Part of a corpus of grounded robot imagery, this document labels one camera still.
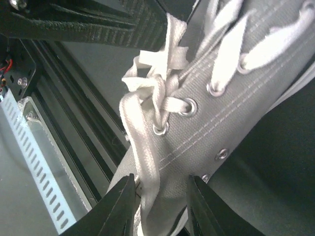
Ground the left small circuit board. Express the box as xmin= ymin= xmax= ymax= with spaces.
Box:
xmin=0 ymin=56 xmax=13 ymax=88

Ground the white slotted cable duct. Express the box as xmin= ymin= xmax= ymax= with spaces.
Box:
xmin=0 ymin=91 xmax=76 ymax=235

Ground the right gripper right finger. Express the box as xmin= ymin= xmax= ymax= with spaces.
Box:
xmin=187 ymin=176 xmax=263 ymax=236

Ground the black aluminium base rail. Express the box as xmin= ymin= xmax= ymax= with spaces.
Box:
xmin=0 ymin=36 xmax=134 ymax=206

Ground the grey sneaker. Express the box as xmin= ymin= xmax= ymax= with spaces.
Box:
xmin=110 ymin=0 xmax=315 ymax=236

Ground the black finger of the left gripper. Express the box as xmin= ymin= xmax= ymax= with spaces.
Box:
xmin=0 ymin=0 xmax=167 ymax=52

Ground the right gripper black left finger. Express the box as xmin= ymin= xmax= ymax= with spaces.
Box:
xmin=65 ymin=174 xmax=136 ymax=236

